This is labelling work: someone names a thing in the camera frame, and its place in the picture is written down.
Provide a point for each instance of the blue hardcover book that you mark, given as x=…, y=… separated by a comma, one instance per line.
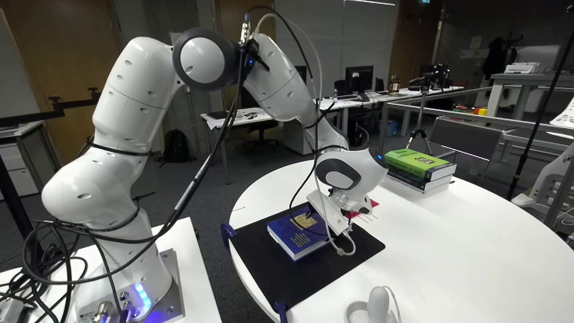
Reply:
x=297, y=239

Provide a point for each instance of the dark cover book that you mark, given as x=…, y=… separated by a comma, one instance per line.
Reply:
x=413, y=178

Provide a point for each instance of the white mug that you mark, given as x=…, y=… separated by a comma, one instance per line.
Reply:
x=377, y=306

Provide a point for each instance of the red rectangular block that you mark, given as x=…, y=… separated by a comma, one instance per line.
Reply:
x=367, y=220

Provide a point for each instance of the black camera on tripod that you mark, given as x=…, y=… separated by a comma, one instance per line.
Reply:
x=435, y=74

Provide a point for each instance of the gripper body with camera mount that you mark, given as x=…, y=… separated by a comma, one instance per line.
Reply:
x=327, y=211

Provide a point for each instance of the black backpack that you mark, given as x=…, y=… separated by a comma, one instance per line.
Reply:
x=176, y=146

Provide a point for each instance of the white book under stack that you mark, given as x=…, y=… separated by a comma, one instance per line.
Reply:
x=428, y=187

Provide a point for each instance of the white robot base table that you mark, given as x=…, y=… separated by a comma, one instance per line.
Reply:
x=198, y=281

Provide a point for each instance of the green book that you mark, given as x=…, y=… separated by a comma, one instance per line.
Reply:
x=415, y=160

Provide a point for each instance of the black hanging jacket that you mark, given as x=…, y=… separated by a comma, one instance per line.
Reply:
x=498, y=56

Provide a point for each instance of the long white office desk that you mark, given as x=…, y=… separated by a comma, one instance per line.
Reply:
x=370, y=99

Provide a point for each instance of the grey panel board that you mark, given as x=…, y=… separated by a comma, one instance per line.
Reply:
x=467, y=137

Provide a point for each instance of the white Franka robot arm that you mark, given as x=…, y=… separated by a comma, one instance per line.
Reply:
x=132, y=119

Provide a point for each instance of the black camera tripod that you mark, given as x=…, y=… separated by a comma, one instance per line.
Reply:
x=419, y=119

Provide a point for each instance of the black boom stand pole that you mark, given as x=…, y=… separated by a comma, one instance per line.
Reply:
x=539, y=114

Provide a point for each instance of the metal tube frame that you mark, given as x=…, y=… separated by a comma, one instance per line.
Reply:
x=478, y=114

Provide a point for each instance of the black rectangular mat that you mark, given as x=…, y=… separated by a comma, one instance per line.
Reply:
x=298, y=275

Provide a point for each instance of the black computer monitor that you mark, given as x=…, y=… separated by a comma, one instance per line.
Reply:
x=359, y=78

